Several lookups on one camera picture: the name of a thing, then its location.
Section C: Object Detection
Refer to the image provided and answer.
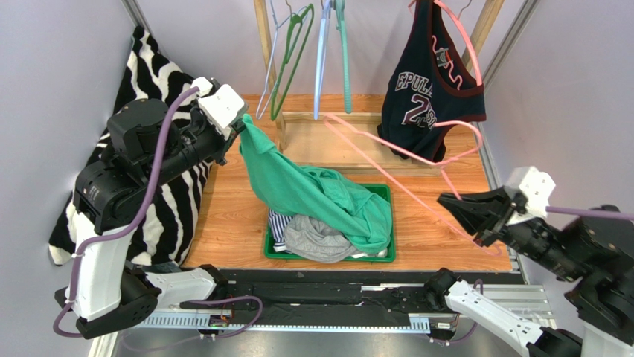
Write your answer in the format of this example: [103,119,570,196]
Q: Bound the green tank top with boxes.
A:
[239,115,393,254]

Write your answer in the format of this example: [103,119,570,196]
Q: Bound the blue white striped tank top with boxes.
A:
[268,210,294,253]

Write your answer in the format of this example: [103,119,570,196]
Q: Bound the light blue wire hanger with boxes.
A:
[254,1,293,120]

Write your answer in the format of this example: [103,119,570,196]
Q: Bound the green plastic hanger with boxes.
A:
[269,3,315,121]

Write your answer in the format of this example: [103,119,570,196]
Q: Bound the grey tank top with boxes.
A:
[284,214,361,263]

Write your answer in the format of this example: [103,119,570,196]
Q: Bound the navy maroon tank top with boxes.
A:
[377,1,486,162]

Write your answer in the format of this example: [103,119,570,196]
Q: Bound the light blue plastic hanger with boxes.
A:
[313,1,333,120]

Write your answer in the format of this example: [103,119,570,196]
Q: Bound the teal plastic hanger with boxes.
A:
[332,0,353,114]

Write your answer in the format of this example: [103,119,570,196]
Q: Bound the pink plastic hanger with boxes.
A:
[395,1,484,98]

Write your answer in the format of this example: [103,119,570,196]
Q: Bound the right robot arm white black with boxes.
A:
[423,185,633,356]

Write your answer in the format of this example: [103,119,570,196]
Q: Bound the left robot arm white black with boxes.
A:
[55,94,248,339]

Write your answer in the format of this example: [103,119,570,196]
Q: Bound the green plastic tray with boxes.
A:
[263,183,397,263]

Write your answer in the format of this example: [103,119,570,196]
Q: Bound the wooden clothes rack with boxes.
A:
[253,0,506,179]

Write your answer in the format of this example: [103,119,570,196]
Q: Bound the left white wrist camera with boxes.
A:
[191,77,249,141]

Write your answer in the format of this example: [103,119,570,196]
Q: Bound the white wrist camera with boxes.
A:
[191,77,249,141]
[504,166,556,225]

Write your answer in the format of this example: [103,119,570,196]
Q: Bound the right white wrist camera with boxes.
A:
[504,166,556,225]

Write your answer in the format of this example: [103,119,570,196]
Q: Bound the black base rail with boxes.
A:
[124,267,553,335]

